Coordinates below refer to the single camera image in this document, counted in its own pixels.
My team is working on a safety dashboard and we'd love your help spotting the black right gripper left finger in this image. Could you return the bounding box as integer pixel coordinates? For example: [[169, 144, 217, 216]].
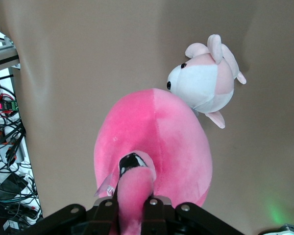
[[36, 198, 119, 235]]

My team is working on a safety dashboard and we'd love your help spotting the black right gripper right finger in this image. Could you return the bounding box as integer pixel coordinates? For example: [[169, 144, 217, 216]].
[[142, 197, 244, 235]]

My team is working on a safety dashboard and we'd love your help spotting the round hot pink plush toy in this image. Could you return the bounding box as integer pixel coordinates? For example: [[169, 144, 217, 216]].
[[93, 88, 214, 235]]

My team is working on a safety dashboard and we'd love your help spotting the black power adapter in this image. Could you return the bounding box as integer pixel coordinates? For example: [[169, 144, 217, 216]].
[[0, 172, 27, 199]]

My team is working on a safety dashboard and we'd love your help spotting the pale pink white dog plush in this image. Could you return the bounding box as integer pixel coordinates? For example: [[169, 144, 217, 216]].
[[166, 34, 247, 130]]

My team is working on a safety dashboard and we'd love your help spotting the red display power meter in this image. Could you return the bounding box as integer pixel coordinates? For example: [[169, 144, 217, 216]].
[[0, 98, 21, 114]]

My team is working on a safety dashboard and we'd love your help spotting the brown table cover sheet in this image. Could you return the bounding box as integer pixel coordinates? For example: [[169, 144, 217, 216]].
[[0, 0, 294, 235]]

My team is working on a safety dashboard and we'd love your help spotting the black cable tangle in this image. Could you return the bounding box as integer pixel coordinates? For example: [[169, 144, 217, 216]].
[[0, 73, 44, 221]]

